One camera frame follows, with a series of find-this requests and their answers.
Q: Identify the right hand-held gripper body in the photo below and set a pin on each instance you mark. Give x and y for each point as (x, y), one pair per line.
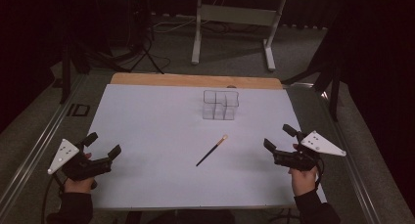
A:
(295, 160)

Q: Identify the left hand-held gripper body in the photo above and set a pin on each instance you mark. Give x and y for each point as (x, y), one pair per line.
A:
(85, 168)

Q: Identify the clear acrylic organizer box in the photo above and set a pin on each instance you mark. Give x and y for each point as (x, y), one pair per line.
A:
(221, 105)

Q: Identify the person's left hand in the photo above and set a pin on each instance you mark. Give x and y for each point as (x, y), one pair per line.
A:
(78, 186)

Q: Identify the person's right hand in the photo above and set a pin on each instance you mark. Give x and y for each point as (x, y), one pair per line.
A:
(303, 183)

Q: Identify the white table sheet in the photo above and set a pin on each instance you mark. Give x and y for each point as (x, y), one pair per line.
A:
(147, 136)

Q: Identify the black angled stand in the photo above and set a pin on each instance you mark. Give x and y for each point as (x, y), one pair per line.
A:
(329, 80)

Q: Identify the wooden table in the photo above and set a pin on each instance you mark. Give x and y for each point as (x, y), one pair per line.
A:
(182, 80)

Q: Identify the black tripod stand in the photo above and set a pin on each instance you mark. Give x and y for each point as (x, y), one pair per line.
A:
(143, 38)

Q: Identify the metal floor rail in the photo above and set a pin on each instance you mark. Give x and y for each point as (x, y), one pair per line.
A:
(39, 142)
(355, 181)

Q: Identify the white desk frame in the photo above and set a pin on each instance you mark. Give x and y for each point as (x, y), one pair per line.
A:
(235, 15)

